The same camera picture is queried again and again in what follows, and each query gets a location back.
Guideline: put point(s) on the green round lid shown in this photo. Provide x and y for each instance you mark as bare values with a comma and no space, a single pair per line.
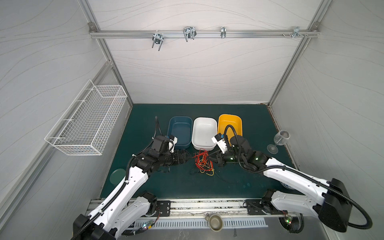
116,176

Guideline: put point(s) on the metal clamp hook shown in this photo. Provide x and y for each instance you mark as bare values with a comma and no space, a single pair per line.
157,39

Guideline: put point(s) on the right metal clamp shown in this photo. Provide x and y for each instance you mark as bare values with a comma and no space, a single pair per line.
296,33

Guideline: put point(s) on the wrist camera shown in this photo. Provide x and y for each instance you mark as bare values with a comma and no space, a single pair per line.
172,140
222,142

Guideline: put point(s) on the aluminium crossbar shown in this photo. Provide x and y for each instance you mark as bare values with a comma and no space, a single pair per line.
201,34

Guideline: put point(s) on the metal U-bolt hook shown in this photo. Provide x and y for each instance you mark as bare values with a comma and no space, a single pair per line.
189,33

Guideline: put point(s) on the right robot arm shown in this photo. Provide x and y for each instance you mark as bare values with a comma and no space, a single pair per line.
329,201

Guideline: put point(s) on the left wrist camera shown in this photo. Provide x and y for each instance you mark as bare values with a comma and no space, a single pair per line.
172,140

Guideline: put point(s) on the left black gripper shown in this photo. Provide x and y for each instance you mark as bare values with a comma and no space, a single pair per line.
182,160

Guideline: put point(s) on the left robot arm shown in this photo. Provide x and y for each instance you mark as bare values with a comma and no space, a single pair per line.
120,195

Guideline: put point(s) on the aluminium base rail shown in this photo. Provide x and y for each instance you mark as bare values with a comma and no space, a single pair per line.
186,214

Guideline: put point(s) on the blue plastic bin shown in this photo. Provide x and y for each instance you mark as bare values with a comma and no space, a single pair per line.
181,128

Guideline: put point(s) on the clear wine glass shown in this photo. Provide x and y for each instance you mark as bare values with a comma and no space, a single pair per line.
280,139

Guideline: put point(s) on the white wire basket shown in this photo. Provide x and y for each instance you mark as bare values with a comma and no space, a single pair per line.
86,125

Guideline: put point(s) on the small metal bracket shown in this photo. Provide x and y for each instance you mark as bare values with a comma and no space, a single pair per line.
223,32

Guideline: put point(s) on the olive round cup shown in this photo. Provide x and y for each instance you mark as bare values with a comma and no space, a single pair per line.
215,222

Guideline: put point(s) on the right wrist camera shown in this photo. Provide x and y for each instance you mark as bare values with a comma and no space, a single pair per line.
222,142

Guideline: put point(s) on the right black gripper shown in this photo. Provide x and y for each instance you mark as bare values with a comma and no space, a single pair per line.
218,160

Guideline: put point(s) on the white plastic bin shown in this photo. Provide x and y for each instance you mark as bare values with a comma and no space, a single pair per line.
204,129

